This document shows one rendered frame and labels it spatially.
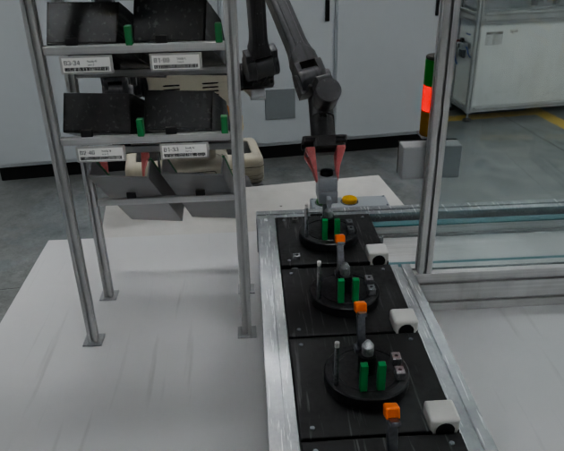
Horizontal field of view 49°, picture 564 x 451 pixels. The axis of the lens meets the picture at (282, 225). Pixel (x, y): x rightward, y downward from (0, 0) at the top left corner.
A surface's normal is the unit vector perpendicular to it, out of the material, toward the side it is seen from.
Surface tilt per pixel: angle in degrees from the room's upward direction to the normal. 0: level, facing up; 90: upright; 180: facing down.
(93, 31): 65
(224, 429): 0
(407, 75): 90
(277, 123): 90
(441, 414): 0
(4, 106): 90
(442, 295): 90
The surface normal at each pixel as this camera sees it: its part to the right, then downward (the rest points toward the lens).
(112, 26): -0.11, 0.04
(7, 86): 0.18, 0.44
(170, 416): -0.02, -0.89
